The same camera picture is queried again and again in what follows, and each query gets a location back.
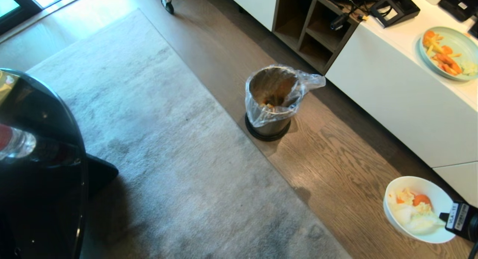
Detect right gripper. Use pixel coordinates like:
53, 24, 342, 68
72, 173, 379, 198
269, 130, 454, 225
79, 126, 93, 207
439, 201, 478, 243

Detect white bowl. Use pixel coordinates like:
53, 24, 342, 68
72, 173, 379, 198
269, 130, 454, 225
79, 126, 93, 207
383, 176, 457, 244

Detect pale cabbage scraps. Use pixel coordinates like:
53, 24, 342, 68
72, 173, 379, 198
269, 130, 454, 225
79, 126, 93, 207
388, 188, 446, 235

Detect metal trash bin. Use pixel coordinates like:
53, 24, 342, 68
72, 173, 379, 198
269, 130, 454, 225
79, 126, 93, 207
245, 65, 300, 142

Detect clear plastic bin liner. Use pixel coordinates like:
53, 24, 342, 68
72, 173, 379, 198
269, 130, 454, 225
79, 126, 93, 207
245, 64, 326, 128

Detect orange carrot slice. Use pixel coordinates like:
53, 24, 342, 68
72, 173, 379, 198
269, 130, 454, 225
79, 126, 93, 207
412, 194, 432, 207

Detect white cabinet door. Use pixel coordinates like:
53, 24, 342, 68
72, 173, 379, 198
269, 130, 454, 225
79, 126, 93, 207
433, 162, 478, 208
325, 25, 478, 169
222, 0, 279, 32

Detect pale cabbage piece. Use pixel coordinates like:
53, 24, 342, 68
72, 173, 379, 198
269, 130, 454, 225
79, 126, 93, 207
460, 60, 478, 77

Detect orange carrot pieces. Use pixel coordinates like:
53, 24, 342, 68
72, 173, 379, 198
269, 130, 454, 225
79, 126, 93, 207
423, 30, 463, 77

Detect pale green plate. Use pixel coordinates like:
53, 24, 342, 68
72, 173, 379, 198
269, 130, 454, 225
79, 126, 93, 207
418, 26, 478, 82

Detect white sideboard cabinet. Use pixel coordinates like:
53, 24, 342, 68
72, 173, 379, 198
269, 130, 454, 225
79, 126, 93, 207
222, 0, 478, 208

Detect black device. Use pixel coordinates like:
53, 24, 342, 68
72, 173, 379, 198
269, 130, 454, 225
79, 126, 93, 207
438, 0, 478, 22

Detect black square stand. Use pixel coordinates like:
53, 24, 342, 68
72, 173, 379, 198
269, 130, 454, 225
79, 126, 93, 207
369, 0, 421, 28

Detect black handheld scanner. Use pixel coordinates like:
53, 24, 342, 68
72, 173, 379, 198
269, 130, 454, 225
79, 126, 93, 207
329, 13, 350, 31

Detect wooden open shelf unit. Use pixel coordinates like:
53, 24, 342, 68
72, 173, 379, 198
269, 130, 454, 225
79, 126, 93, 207
271, 0, 361, 75

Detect grey rug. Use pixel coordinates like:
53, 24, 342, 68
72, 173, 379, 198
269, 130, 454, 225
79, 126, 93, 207
27, 8, 352, 259

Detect dark framed glass door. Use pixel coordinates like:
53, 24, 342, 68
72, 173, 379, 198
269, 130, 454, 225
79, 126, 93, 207
0, 0, 81, 36

